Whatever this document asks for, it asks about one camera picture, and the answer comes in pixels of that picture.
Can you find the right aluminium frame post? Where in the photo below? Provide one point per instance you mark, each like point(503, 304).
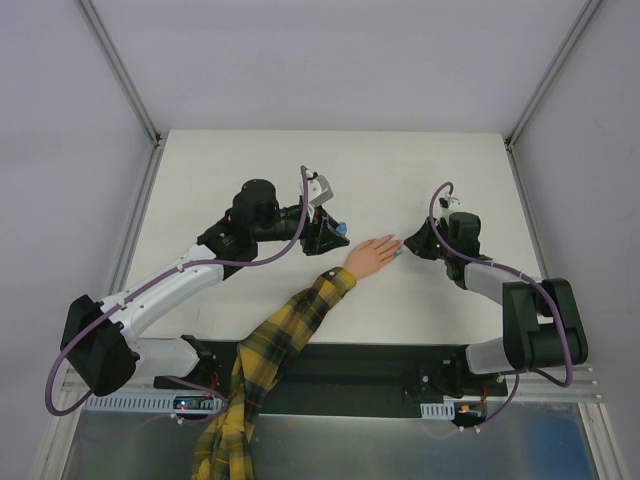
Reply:
point(578, 29)

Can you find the right white cable duct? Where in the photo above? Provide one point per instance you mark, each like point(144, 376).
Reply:
point(449, 410)

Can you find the left white cable duct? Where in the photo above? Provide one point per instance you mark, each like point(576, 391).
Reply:
point(154, 403)

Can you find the blue nail polish bottle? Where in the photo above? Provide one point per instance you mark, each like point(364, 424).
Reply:
point(341, 228)

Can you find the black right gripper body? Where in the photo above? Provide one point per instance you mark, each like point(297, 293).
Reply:
point(430, 241)

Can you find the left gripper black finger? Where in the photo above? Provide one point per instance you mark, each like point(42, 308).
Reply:
point(330, 223)
point(332, 240)

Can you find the left aluminium frame post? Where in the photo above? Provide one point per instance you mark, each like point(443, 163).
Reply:
point(119, 70)

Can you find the white cable duct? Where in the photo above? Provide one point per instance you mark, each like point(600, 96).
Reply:
point(449, 410)
point(154, 403)

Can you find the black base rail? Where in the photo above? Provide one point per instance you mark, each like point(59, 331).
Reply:
point(376, 381)

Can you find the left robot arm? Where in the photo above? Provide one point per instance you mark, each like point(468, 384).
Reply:
point(103, 340)

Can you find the yellow plaid shirt sleeve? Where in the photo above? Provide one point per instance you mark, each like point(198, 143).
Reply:
point(223, 450)

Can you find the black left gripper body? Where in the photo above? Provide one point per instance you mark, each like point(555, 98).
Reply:
point(310, 233)

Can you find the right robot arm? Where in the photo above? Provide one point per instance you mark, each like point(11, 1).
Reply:
point(542, 331)

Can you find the aluminium frame post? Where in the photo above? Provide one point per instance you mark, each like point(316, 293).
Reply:
point(578, 29)
point(119, 70)

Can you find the mannequin hand with nails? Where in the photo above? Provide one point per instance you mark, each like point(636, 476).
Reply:
point(371, 256)

